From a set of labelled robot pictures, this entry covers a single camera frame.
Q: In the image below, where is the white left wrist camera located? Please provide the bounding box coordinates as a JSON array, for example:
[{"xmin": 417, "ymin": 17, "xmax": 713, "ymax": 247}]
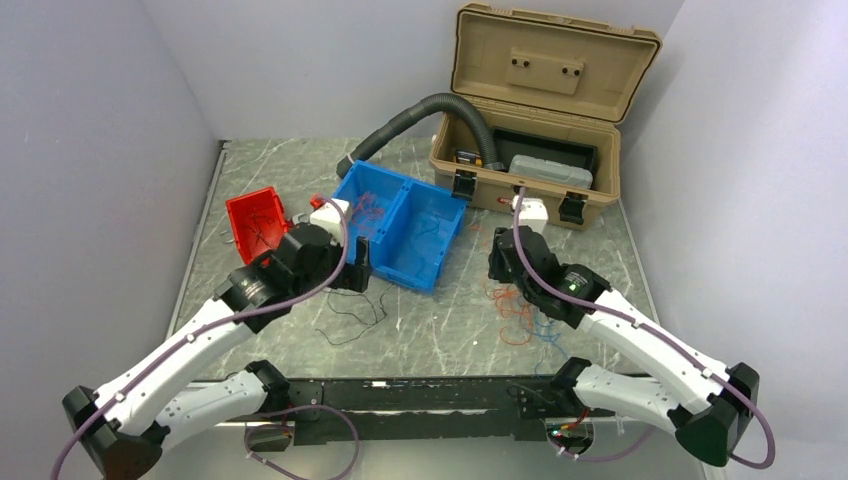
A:
[{"xmin": 309, "ymin": 194, "xmax": 352, "ymax": 242}]

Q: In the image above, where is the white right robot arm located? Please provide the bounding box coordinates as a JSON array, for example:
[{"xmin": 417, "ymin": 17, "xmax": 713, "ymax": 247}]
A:
[{"xmin": 488, "ymin": 226, "xmax": 776, "ymax": 470}]

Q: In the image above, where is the red plastic bin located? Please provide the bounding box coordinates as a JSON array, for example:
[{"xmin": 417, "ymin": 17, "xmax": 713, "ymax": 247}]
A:
[{"xmin": 225, "ymin": 186, "xmax": 294, "ymax": 264}]

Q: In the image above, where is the grey corrugated hose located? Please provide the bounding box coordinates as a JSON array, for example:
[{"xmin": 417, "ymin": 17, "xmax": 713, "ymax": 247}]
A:
[{"xmin": 335, "ymin": 91, "xmax": 499, "ymax": 181}]

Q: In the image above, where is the black tray in toolbox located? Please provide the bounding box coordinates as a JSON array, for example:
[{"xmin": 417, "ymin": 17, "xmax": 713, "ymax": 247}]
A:
[{"xmin": 492, "ymin": 127, "xmax": 598, "ymax": 174}]

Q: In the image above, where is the blue two-compartment plastic bin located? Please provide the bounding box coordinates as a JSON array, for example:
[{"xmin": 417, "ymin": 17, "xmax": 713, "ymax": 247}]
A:
[{"xmin": 333, "ymin": 161, "xmax": 467, "ymax": 294}]

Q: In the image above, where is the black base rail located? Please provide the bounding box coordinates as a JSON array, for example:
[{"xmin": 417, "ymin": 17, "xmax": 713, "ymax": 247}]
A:
[{"xmin": 237, "ymin": 375, "xmax": 584, "ymax": 446}]

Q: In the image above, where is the grey plastic organizer case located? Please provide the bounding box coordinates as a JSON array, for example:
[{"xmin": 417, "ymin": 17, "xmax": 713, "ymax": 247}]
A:
[{"xmin": 508, "ymin": 155, "xmax": 594, "ymax": 189}]

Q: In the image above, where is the tan plastic toolbox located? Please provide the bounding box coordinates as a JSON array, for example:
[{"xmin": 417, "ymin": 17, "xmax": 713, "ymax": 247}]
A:
[{"xmin": 429, "ymin": 3, "xmax": 662, "ymax": 230}]

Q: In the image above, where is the cable bundle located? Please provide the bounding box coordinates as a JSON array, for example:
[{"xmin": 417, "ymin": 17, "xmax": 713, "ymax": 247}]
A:
[{"xmin": 486, "ymin": 281, "xmax": 571, "ymax": 362}]

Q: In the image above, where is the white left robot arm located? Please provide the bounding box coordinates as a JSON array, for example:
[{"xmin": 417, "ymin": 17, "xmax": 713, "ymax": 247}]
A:
[{"xmin": 62, "ymin": 223, "xmax": 372, "ymax": 479}]

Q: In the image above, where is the orange cable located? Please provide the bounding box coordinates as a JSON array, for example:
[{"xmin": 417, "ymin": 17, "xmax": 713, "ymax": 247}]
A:
[{"xmin": 351, "ymin": 192, "xmax": 389, "ymax": 230}]

